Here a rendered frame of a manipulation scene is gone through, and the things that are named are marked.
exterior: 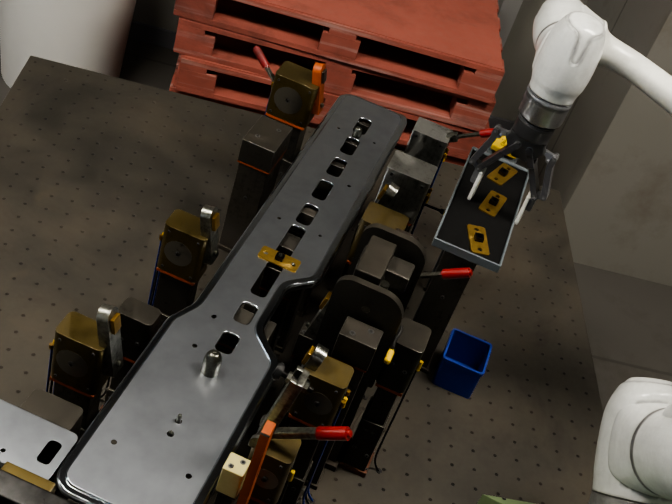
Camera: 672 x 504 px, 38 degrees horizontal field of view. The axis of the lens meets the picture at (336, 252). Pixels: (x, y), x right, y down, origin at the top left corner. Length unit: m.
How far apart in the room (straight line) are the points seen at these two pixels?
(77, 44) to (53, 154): 1.26
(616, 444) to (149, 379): 0.82
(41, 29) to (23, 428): 2.39
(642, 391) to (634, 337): 2.03
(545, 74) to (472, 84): 1.56
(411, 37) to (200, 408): 1.96
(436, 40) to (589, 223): 1.02
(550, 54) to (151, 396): 0.92
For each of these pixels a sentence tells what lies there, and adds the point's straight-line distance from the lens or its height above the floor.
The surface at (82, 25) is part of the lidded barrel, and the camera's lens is 3.77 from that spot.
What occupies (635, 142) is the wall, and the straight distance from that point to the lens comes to 3.74.
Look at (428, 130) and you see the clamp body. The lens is 2.38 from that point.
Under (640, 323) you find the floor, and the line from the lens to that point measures 3.95.
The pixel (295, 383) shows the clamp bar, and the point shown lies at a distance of 1.45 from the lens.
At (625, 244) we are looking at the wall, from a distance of 4.03.
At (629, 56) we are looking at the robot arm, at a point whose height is 1.50.
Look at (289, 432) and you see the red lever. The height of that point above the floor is 1.09.
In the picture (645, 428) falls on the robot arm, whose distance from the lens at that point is 1.76.
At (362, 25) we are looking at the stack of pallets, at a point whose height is 0.80.
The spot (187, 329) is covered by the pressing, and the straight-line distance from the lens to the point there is 1.78.
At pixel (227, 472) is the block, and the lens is 1.53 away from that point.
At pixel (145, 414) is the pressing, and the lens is 1.65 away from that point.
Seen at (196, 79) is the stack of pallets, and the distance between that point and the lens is 3.44.
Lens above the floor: 2.28
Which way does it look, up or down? 39 degrees down
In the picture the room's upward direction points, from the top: 20 degrees clockwise
